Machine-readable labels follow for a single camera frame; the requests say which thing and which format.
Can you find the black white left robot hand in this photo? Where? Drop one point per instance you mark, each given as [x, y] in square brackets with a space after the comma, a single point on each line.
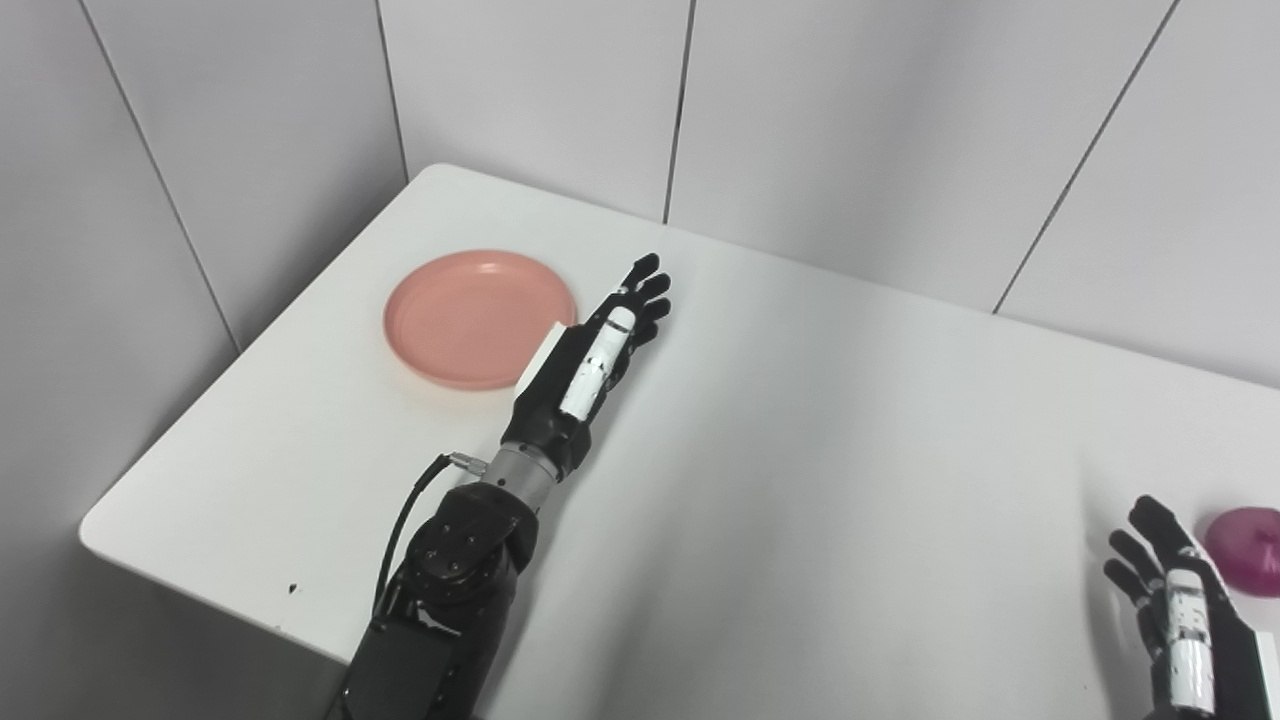
[560, 385]

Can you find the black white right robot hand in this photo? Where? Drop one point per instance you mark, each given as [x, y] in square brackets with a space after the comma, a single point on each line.
[1200, 640]

